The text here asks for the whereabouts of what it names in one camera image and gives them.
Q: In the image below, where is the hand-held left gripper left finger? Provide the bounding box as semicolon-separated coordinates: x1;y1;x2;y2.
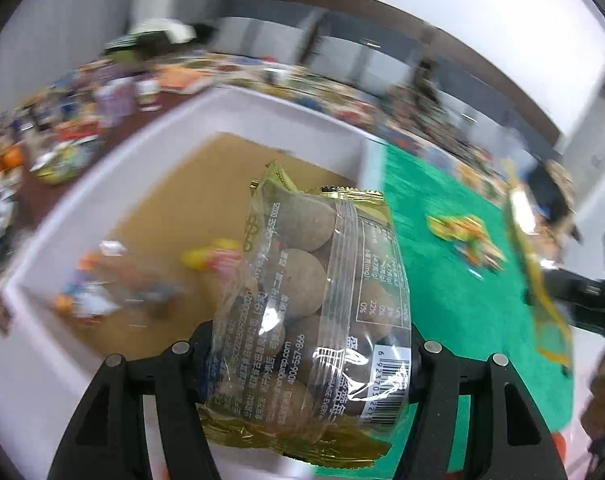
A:
47;321;223;480

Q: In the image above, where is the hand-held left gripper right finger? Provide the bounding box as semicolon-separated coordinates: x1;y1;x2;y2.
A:
392;324;568;480

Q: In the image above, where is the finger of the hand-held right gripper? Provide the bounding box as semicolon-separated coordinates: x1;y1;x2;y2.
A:
545;266;605;319

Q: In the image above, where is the long yellow snack packet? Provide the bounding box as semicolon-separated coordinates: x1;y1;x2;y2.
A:
502;160;576;377

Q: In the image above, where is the clear packet with orange snack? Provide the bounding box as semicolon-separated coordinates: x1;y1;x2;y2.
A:
455;237;508;279

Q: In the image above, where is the small orange blue packet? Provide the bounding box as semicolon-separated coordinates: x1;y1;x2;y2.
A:
55;240;183;331

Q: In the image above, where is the clear packet of brown balls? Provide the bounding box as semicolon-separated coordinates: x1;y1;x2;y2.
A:
197;160;413;466

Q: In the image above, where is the white cardboard box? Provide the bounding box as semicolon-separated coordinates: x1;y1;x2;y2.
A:
0;82;390;480

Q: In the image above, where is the green mat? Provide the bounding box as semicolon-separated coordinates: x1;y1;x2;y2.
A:
312;142;583;480

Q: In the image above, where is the yellow pink snack packet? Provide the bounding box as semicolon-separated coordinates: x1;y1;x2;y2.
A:
180;239;248;281

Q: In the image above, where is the orange seat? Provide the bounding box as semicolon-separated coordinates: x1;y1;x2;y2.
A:
552;432;571;464

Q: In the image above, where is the yellow orange snack packet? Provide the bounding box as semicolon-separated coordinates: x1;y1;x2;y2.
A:
427;214;489;242

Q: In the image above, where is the green yellow snack bag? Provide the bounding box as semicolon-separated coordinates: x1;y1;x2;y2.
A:
35;139;104;187

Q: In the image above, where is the pale purple bottle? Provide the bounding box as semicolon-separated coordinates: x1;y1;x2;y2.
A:
95;80;136;128

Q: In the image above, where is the white bottle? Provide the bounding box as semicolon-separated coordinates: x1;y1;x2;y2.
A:
135;77;161;112

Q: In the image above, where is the white black bundle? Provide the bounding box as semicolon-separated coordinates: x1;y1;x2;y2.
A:
105;17;198;54

